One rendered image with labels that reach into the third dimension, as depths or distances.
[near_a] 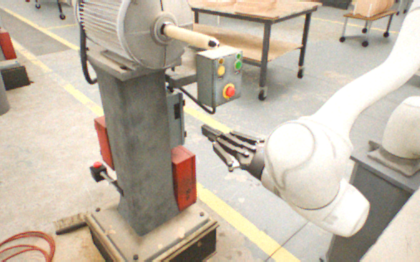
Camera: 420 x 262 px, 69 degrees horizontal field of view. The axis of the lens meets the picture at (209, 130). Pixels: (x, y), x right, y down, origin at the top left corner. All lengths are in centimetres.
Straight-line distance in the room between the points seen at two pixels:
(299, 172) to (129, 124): 85
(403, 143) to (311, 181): 93
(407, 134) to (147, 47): 99
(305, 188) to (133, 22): 66
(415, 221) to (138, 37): 84
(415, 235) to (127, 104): 93
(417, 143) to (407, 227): 58
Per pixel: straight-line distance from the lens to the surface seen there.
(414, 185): 139
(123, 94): 114
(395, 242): 79
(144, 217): 150
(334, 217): 62
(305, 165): 45
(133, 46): 94
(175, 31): 91
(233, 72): 121
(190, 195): 159
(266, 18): 311
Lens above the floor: 146
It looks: 31 degrees down
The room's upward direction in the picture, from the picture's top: straight up
